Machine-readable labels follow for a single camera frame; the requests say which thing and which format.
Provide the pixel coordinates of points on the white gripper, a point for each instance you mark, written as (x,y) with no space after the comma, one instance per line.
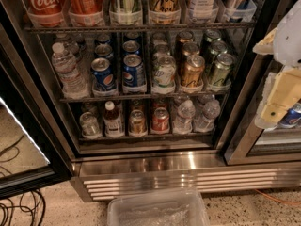
(291,40)

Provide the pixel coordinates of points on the white green 7up can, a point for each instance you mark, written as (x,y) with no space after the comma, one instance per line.
(164,71)

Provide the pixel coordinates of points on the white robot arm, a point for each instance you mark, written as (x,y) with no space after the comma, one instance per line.
(287,41)

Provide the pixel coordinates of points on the front green can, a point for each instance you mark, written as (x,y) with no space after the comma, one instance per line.
(221,69)

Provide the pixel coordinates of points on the blue can behind right door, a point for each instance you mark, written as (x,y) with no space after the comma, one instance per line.
(292,117)

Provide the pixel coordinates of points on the front gold can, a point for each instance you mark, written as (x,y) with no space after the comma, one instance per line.
(192,71)

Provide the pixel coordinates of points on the right fridge glass door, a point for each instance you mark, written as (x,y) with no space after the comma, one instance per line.
(247,143)

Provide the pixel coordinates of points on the gold La Croix can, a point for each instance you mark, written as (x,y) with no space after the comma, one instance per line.
(164,12)

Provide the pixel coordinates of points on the red can bottom shelf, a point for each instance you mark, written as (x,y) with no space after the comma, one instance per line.
(160,121)

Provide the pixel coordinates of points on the pepsi can row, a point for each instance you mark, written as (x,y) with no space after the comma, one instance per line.
(104,51)
(131,47)

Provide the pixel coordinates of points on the front blue Pepsi can right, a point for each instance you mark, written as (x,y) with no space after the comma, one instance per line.
(133,71)

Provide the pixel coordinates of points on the blue pepsi can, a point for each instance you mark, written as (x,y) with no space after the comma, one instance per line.
(102,71)
(133,71)

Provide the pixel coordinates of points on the green striped tall can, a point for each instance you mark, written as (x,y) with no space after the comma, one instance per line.
(125,12)

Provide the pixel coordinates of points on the gold can bottom shelf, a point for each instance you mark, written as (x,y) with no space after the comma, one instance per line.
(137,123)

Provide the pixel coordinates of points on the front blue Pepsi can left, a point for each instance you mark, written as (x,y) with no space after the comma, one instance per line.
(102,71)

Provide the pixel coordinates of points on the orange red soda can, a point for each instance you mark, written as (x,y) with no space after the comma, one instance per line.
(86,12)

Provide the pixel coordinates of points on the silver can bottom shelf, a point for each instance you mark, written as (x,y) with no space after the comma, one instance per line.
(90,126)

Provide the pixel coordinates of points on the front water bottle middle shelf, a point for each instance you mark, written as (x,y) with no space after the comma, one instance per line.
(74,84)

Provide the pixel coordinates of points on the steel fridge bottom grille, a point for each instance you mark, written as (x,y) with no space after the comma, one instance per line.
(109,177)

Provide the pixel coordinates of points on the red Coca-Cola can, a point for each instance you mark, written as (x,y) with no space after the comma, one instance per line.
(46,13)

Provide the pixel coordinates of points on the open fridge glass door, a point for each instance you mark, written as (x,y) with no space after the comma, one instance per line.
(41,163)

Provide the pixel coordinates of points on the water bottle bottom right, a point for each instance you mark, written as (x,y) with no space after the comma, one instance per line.
(205,121)

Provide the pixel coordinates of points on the water bottle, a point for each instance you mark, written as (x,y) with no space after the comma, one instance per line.
(183,120)
(205,121)

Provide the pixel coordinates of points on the water bottle bottom left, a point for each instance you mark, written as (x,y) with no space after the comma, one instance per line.
(183,120)

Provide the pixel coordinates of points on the brown juice bottle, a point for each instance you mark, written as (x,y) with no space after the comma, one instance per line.
(112,120)

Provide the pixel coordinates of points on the clear plastic bin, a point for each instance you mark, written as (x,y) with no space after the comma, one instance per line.
(167,207)

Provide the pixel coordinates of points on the middle wire shelf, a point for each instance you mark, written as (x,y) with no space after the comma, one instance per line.
(140,96)

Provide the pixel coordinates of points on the wire shelf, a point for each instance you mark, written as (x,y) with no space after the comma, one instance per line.
(136,28)
(140,96)

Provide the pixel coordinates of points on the top wire shelf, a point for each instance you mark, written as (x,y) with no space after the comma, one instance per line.
(136,28)

